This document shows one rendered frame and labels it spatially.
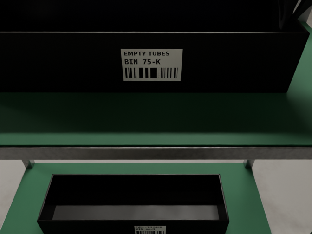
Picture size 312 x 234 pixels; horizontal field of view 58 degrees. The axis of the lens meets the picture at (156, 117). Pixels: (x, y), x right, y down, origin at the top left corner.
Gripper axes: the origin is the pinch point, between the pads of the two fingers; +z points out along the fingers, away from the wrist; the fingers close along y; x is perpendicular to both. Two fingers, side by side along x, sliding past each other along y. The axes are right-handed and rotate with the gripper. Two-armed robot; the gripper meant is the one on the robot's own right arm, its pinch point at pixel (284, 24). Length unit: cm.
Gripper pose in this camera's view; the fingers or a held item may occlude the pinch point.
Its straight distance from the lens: 56.8
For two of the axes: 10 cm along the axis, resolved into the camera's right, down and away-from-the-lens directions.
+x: 0.0, 6.9, -7.3
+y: -10.0, 0.1, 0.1
